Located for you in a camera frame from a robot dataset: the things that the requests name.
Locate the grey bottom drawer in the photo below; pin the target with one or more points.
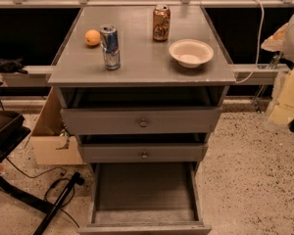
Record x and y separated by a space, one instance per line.
145 199

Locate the grey drawer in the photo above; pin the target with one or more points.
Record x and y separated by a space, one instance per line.
143 148
138 114
145 199

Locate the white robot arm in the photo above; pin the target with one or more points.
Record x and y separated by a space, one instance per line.
283 41

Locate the grey wooden drawer cabinet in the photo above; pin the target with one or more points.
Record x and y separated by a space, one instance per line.
146 65

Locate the grey top drawer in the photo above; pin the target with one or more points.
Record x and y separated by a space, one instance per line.
138 114

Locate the grey middle drawer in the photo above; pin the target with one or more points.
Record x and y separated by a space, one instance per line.
143 148

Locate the white paper bowl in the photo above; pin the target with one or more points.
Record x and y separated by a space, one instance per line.
191 53

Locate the blue silver energy drink can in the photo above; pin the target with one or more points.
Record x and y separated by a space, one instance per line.
110 46

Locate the orange fruit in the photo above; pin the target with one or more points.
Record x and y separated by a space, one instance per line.
92 37

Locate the brown gold soda can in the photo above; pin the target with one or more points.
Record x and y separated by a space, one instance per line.
161 22

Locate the black stand leg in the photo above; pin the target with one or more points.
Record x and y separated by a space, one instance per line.
76 179

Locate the cardboard box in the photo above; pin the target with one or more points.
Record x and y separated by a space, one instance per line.
51 143

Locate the black tray on stand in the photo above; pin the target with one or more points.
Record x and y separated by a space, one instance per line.
12 132

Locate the black object on rail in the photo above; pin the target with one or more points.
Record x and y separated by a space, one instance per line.
11 66

